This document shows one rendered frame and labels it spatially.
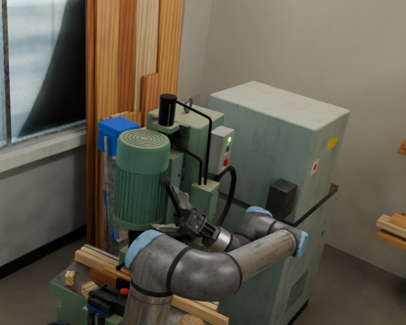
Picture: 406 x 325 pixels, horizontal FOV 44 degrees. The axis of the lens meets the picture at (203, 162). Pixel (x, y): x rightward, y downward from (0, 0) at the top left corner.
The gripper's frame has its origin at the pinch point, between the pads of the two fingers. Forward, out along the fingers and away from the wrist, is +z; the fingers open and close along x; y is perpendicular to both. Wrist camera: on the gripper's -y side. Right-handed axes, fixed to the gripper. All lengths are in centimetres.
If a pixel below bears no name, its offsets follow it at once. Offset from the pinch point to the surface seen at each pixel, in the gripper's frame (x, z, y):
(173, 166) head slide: -16.9, 1.0, -6.9
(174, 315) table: 23.7, -30.3, -21.3
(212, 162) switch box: -29.5, -12.3, -11.8
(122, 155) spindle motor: -6.8, 18.9, -0.2
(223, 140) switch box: -35.5, -9.5, -4.0
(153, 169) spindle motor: -7.7, 8.6, 2.4
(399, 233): -101, -163, -79
